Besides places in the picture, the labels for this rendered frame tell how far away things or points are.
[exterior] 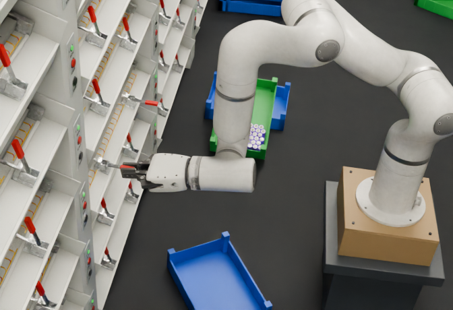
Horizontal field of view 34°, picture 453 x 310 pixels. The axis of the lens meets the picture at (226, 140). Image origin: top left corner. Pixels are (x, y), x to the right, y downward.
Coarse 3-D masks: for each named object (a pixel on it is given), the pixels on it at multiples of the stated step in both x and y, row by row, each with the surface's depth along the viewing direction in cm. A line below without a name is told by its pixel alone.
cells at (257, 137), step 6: (252, 126) 266; (258, 126) 266; (252, 132) 265; (258, 132) 265; (264, 132) 265; (252, 138) 264; (258, 138) 264; (264, 138) 269; (252, 144) 263; (258, 144) 263; (258, 150) 263
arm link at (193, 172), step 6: (192, 156) 184; (198, 156) 184; (192, 162) 181; (198, 162) 181; (192, 168) 180; (198, 168) 180; (192, 174) 180; (198, 174) 180; (192, 180) 181; (198, 180) 180; (192, 186) 181; (198, 186) 182
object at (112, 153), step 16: (144, 64) 218; (144, 80) 218; (128, 112) 206; (112, 128) 199; (128, 128) 202; (112, 144) 195; (112, 160) 192; (96, 176) 186; (96, 192) 183; (96, 208) 179
